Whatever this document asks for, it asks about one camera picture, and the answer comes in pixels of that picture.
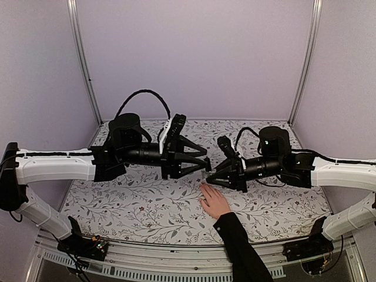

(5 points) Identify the left aluminium frame post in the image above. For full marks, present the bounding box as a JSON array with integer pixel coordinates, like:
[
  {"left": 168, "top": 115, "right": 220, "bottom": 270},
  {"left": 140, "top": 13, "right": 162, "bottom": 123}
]
[{"left": 67, "top": 0, "right": 103, "bottom": 125}]

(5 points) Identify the floral patterned table mat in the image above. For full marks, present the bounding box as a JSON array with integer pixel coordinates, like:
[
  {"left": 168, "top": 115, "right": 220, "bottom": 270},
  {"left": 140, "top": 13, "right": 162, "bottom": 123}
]
[{"left": 57, "top": 118, "right": 335, "bottom": 246}]

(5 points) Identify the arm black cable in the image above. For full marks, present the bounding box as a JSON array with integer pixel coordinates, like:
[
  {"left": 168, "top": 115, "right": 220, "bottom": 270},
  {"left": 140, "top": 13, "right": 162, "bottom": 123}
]
[
  {"left": 234, "top": 126, "right": 262, "bottom": 147},
  {"left": 116, "top": 88, "right": 172, "bottom": 121}
]

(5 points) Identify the black sleeved forearm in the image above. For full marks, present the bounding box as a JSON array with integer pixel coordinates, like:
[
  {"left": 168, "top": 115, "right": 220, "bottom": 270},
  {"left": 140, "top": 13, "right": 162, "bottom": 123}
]
[{"left": 214, "top": 212, "right": 273, "bottom": 282}]

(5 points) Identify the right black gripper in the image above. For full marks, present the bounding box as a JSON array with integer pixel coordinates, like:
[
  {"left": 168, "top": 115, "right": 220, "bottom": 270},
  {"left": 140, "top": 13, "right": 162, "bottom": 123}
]
[{"left": 206, "top": 156, "right": 283, "bottom": 194}]

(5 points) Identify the aluminium frame post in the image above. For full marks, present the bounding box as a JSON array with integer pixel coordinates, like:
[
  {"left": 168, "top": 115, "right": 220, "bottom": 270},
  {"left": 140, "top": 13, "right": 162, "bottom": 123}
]
[
  {"left": 288, "top": 0, "right": 323, "bottom": 127},
  {"left": 67, "top": 0, "right": 103, "bottom": 125}
]

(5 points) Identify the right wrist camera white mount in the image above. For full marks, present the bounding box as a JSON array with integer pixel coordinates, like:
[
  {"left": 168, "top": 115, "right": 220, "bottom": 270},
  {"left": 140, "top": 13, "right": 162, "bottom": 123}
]
[{"left": 217, "top": 136, "right": 243, "bottom": 159}]

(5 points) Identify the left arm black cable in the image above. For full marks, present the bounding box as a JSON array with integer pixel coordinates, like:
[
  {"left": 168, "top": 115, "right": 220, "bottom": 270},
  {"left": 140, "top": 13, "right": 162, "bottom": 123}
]
[{"left": 116, "top": 88, "right": 172, "bottom": 121}]

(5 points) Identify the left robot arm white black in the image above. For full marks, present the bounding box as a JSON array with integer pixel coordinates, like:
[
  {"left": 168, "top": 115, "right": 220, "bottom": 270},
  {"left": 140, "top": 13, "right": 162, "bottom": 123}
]
[{"left": 1, "top": 113, "right": 211, "bottom": 255}]

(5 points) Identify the front aluminium slotted rail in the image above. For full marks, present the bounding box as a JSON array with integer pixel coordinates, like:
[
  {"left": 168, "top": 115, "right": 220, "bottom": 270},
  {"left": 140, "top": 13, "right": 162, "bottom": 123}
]
[{"left": 26, "top": 231, "right": 367, "bottom": 281}]

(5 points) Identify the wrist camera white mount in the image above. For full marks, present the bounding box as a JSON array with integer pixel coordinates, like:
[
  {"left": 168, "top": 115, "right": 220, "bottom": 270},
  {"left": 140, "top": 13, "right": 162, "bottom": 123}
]
[
  {"left": 158, "top": 113, "right": 186, "bottom": 154},
  {"left": 217, "top": 136, "right": 243, "bottom": 159}
]

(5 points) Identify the person's bare hand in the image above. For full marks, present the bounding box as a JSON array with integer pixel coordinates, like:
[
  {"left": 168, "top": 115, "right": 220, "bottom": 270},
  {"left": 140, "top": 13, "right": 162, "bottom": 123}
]
[{"left": 199, "top": 183, "right": 231, "bottom": 220}]

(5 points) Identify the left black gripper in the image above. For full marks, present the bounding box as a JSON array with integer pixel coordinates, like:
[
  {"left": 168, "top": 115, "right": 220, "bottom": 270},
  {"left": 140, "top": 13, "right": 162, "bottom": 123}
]
[{"left": 120, "top": 134, "right": 207, "bottom": 179}]

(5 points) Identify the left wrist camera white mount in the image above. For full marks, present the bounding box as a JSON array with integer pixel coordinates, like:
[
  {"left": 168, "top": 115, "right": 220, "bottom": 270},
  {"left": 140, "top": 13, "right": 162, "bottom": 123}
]
[{"left": 158, "top": 113, "right": 186, "bottom": 154}]

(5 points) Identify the right aluminium frame post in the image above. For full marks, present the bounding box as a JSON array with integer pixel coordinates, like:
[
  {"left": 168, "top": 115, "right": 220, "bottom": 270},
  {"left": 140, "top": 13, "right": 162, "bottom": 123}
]
[{"left": 288, "top": 0, "right": 323, "bottom": 127}]

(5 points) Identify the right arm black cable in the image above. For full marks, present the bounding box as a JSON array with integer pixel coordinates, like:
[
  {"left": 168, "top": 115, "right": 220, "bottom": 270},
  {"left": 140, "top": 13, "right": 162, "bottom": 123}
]
[{"left": 234, "top": 126, "right": 262, "bottom": 147}]

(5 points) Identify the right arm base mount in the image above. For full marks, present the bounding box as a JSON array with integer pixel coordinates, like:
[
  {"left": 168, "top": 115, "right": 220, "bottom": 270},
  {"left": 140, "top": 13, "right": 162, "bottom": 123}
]
[{"left": 283, "top": 216, "right": 334, "bottom": 261}]

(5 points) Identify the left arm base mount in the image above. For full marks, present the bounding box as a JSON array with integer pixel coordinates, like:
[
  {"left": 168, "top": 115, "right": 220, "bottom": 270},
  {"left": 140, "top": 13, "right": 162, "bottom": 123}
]
[{"left": 58, "top": 216, "right": 109, "bottom": 261}]

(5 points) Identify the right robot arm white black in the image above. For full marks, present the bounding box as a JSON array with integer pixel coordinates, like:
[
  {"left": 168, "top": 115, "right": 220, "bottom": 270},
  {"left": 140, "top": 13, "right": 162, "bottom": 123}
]
[{"left": 206, "top": 126, "right": 375, "bottom": 256}]

